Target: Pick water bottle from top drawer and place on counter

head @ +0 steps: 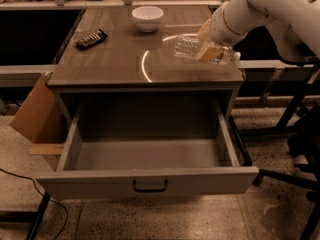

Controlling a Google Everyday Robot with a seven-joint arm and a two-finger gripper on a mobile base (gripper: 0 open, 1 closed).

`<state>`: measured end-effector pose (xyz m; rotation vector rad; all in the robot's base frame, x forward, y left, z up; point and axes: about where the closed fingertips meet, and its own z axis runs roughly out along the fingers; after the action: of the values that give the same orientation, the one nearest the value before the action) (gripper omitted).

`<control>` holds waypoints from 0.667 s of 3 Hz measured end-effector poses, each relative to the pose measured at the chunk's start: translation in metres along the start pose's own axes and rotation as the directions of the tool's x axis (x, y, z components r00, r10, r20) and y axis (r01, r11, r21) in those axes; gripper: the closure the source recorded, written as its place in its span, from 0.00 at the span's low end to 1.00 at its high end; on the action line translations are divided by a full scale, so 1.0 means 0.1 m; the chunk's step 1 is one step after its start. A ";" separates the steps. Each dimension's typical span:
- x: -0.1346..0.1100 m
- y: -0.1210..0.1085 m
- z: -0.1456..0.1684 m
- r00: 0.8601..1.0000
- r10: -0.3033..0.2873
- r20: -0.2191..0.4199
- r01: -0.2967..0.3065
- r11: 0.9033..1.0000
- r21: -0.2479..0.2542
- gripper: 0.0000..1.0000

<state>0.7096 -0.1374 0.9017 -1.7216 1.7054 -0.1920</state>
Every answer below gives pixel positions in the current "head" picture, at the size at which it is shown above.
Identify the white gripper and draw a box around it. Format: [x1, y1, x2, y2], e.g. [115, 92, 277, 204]
[195, 3, 244, 62]

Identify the clear plastic water bottle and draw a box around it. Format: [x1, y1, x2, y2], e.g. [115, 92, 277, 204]
[174, 35, 241, 65]

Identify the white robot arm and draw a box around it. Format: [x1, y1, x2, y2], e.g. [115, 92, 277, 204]
[196, 0, 320, 63]

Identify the grey wooden cabinet counter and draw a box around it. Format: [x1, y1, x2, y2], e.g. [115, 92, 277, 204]
[48, 5, 243, 119]

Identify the grey open top drawer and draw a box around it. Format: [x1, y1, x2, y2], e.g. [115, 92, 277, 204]
[37, 93, 258, 199]

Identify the white ceramic bowl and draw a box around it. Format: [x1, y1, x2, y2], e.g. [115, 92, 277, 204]
[132, 6, 164, 32]

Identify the dark snack packet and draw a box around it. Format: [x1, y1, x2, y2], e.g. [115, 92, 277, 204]
[75, 29, 108, 50]

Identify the black office chair base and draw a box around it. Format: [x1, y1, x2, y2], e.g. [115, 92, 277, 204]
[253, 102, 320, 240]

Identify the brown cardboard box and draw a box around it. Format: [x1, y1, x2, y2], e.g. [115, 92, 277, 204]
[10, 73, 65, 155]

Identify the black metal stand leg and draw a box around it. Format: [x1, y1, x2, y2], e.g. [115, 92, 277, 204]
[0, 192, 50, 240]

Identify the black drawer handle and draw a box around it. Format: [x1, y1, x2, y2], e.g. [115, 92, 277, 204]
[132, 180, 168, 193]

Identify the black floor cable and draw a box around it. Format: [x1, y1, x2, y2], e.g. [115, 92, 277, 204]
[0, 167, 70, 240]

